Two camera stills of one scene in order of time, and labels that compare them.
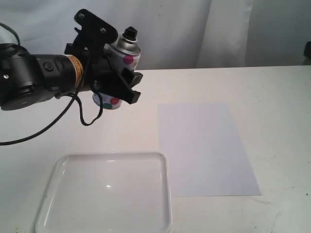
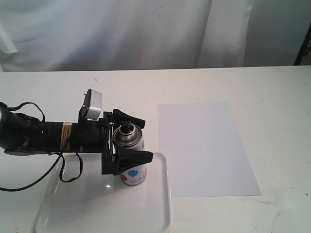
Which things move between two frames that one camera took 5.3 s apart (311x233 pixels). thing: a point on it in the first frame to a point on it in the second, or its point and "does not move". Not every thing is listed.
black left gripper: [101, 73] to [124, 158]
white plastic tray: [108, 192] does not move
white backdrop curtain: [174, 34] does not move
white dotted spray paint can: [126, 50] to [128, 136]
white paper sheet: [205, 154] does not move
